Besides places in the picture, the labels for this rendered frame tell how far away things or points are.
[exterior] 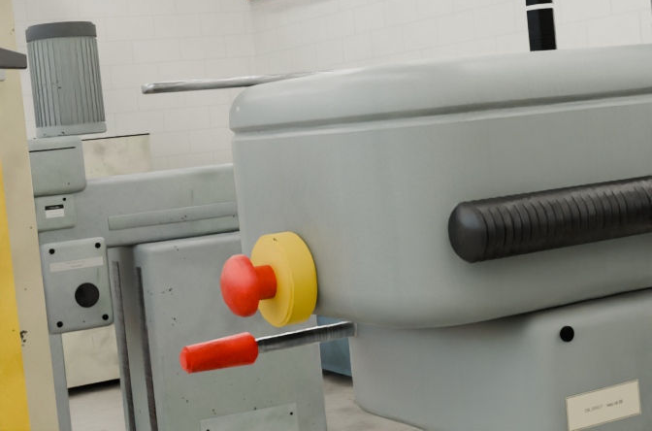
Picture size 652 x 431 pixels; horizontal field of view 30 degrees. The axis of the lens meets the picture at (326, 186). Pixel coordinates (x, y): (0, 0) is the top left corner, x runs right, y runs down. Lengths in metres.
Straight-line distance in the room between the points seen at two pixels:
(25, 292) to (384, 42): 6.65
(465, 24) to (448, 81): 7.42
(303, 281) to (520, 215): 0.16
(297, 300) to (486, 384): 0.14
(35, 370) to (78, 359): 6.81
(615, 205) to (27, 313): 1.91
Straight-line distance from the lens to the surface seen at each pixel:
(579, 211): 0.71
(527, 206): 0.69
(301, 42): 10.06
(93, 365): 9.39
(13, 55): 1.71
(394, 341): 0.89
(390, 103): 0.70
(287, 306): 0.77
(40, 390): 2.55
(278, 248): 0.77
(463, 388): 0.83
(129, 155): 9.39
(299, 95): 0.77
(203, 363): 0.87
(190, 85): 0.86
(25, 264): 2.52
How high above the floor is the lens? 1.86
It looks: 3 degrees down
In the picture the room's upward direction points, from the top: 5 degrees counter-clockwise
